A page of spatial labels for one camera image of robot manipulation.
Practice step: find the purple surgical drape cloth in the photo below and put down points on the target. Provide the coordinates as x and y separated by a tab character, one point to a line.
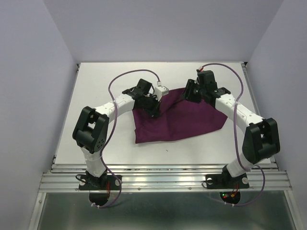
178	119

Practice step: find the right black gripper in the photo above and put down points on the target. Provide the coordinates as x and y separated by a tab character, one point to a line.
187	93

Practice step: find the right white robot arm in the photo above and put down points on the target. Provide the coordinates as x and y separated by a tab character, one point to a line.
261	136

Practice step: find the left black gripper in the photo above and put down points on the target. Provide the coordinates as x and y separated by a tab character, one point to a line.
153	112

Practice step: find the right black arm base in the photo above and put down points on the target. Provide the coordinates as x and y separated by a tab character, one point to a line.
224	180

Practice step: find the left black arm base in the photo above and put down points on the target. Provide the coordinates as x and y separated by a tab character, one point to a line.
105	182

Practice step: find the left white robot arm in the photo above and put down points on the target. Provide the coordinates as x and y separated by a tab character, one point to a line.
90	132

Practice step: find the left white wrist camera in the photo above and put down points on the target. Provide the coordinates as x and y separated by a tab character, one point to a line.
160	91

